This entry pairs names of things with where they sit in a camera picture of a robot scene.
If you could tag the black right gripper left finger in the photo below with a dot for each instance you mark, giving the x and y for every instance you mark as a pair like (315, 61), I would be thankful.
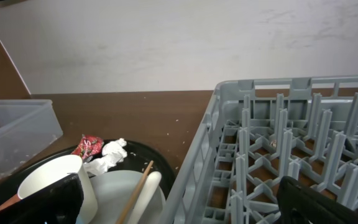
(59, 202)

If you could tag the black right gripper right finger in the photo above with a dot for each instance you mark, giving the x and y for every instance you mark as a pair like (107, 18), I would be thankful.
(299, 204)

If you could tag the white plastic cup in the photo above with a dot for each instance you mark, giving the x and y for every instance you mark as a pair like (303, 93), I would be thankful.
(55, 170)

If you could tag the grey plastic dishwasher rack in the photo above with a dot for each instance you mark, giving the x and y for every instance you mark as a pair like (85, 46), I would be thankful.
(253, 133)

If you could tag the grey round plate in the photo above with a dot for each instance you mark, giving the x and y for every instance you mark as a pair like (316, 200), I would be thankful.
(114, 189)

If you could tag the round black tray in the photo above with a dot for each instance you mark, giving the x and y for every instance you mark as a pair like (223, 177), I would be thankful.
(139, 155)

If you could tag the red snack wrapper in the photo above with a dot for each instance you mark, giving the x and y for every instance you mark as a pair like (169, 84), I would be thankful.
(88, 147)

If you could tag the wooden chopstick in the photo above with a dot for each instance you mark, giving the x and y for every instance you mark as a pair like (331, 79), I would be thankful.
(130, 203)

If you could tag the crumpled white tissue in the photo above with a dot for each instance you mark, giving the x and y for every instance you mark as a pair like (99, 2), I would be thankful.
(112, 154)

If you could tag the clear plastic bin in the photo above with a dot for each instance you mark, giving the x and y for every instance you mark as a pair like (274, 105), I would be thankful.
(27, 127)

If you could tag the white plastic fork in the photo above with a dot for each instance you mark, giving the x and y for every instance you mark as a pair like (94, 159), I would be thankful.
(150, 186)

